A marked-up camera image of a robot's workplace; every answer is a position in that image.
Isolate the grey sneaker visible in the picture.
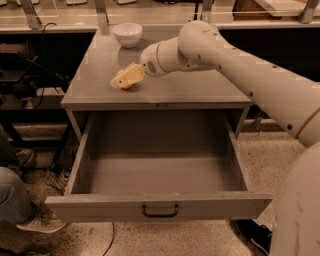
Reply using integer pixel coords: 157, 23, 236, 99
17, 209, 66, 234

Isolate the black drawer handle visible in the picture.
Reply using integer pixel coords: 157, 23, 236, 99
142, 204, 179, 218

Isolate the grey cabinet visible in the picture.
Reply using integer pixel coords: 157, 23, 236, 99
62, 25, 251, 136

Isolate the black shoe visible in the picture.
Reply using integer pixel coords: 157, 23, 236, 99
234, 219, 272, 256

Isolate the open grey top drawer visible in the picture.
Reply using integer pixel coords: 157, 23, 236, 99
46, 110, 272, 222

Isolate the orange fruit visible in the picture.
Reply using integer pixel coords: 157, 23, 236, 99
117, 70, 134, 89

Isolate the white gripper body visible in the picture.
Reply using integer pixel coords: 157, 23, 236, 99
140, 43, 166, 77

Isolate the black floor cable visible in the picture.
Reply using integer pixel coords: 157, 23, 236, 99
101, 222, 116, 256

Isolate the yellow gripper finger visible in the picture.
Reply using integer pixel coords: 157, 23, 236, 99
111, 63, 145, 89

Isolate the white ceramic bowl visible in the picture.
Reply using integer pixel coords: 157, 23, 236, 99
112, 23, 143, 48

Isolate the person leg in jeans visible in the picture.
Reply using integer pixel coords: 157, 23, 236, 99
0, 167, 36, 225

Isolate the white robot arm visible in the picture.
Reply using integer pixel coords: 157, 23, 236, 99
111, 21, 320, 256

